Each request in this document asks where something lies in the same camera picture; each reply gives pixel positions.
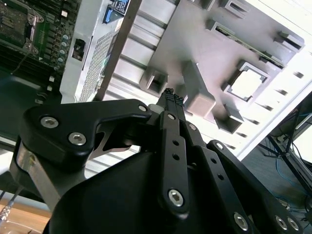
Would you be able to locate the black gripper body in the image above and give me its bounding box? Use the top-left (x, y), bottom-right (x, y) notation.
top-left (42, 151), bottom-right (239, 234)

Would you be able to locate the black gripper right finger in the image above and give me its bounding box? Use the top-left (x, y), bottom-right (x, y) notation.
top-left (174, 94), bottom-right (307, 234)

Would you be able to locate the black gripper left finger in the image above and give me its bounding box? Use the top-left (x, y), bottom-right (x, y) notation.
top-left (19, 89), bottom-right (191, 220)

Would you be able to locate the metal locking lever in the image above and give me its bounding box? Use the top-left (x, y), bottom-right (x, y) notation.
top-left (9, 40), bottom-right (35, 75)

